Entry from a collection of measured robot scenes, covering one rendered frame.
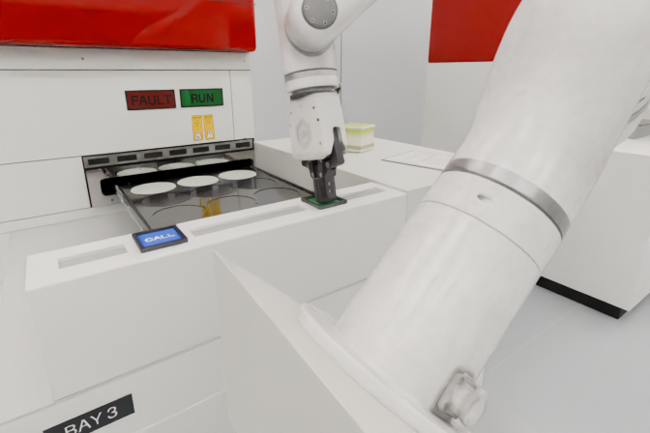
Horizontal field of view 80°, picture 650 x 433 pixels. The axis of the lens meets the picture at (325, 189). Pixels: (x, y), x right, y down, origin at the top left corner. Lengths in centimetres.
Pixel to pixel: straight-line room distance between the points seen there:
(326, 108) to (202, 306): 32
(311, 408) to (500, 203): 21
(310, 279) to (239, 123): 67
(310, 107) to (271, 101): 231
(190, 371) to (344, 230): 30
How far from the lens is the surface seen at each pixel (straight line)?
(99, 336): 53
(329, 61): 61
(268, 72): 289
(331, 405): 23
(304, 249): 59
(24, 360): 65
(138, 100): 109
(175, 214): 82
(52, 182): 110
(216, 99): 115
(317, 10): 54
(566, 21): 38
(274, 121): 293
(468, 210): 34
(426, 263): 32
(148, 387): 59
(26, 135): 109
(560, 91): 38
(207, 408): 65
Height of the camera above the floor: 117
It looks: 17 degrees down
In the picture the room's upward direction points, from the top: straight up
